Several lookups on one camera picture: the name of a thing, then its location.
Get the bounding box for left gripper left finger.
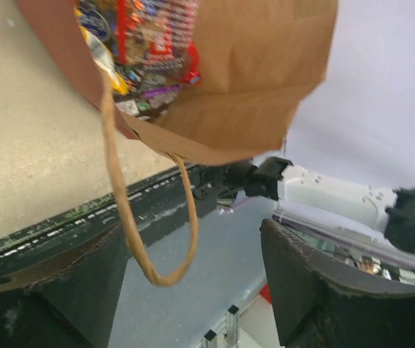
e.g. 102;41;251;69
0;227;128;347

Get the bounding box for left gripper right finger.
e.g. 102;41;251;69
260;219;415;347

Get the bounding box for red brown paper bag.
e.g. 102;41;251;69
17;1;339;287

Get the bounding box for large red snack bag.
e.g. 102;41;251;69
115;1;201;86

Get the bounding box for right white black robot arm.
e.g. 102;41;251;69
224;157;415;254

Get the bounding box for dark candy packets in bag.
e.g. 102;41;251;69
114;64;182;121

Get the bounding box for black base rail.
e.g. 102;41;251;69
0;162;259;287

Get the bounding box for aluminium frame rail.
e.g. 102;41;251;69
194;276;279;348

